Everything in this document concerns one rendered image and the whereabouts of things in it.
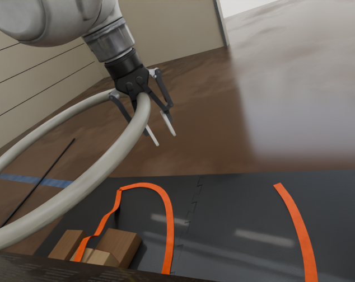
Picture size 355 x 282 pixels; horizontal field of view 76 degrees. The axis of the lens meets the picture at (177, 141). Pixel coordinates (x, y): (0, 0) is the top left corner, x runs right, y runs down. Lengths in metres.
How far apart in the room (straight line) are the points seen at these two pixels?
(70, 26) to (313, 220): 1.29
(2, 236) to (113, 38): 0.37
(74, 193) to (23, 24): 0.22
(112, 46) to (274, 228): 1.15
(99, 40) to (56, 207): 0.30
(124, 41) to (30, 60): 5.61
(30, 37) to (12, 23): 0.02
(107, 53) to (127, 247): 1.17
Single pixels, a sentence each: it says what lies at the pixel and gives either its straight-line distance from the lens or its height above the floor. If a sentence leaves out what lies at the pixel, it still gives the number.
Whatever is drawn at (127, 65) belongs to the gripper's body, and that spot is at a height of 1.06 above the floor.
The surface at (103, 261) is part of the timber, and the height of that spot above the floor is 0.19.
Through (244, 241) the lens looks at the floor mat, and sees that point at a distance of 1.33.
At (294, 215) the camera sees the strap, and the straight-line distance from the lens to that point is 1.39.
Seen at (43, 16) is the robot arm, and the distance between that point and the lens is 0.30.
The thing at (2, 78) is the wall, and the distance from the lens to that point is 5.75.
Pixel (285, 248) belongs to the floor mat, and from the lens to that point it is 1.29.
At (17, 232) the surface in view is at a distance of 0.41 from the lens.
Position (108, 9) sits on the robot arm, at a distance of 0.47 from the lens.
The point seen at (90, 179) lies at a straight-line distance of 0.37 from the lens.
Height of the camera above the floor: 1.13
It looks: 30 degrees down
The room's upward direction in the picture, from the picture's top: 24 degrees counter-clockwise
